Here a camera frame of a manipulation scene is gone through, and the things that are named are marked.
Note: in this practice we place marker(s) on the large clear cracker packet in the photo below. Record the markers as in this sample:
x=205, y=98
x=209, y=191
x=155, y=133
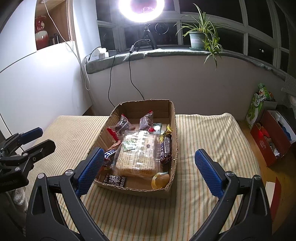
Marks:
x=136, y=160

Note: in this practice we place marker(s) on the white lace cloth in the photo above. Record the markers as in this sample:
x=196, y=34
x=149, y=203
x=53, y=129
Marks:
x=290, y=90

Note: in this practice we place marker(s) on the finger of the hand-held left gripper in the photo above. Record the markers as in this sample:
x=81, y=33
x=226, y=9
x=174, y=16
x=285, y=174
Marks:
x=32, y=134
x=44, y=148

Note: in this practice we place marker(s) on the potted spider plant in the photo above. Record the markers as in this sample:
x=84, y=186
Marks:
x=197, y=40

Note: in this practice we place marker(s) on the yellow striped blanket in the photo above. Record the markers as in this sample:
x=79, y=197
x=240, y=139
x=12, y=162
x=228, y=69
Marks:
x=208, y=134

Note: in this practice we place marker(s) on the red box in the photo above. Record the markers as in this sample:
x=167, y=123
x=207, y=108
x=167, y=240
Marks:
x=266, y=148

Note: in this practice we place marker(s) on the pale cloth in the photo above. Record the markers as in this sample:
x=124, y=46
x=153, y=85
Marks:
x=19, y=197

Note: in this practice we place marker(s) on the small black snack packet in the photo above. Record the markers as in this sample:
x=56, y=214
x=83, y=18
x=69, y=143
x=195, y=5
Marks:
x=114, y=180

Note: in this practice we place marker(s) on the white cabinet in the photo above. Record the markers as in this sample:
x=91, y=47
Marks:
x=46, y=81

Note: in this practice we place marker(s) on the green snack bag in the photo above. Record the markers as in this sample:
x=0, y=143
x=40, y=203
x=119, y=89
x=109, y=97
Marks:
x=256, y=109

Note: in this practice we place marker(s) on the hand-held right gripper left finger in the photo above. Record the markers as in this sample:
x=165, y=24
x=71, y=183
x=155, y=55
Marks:
x=90, y=171

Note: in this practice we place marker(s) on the red flat carton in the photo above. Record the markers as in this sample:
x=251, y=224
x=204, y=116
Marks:
x=276, y=197

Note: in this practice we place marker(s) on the chocolate bar with blue print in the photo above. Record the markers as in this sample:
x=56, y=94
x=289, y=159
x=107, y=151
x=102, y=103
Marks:
x=109, y=154

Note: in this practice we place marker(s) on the red and white vase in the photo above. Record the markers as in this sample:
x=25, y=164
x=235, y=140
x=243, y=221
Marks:
x=41, y=34

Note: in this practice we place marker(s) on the yellow candy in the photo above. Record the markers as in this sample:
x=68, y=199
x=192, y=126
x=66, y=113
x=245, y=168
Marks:
x=167, y=132

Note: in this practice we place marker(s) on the white window frame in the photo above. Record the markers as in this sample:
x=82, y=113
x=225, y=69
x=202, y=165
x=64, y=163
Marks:
x=245, y=39

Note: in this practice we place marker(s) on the black tripod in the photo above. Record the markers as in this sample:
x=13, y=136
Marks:
x=146, y=30

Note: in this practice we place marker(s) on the brown cardboard box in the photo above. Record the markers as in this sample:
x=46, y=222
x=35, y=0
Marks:
x=143, y=109

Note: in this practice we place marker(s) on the round jelly cup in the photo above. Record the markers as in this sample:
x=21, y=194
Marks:
x=159, y=180

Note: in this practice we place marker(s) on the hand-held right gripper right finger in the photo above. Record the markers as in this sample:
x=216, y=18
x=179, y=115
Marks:
x=208, y=173

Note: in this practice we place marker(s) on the red-edged dark snack packet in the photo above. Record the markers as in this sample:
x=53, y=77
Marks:
x=146, y=121
x=121, y=126

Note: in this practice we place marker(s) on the brown chocolate bar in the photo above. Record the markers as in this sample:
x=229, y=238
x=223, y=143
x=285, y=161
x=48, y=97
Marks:
x=166, y=148

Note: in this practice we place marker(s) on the white power adapter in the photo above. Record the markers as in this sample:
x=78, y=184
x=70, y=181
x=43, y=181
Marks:
x=101, y=54

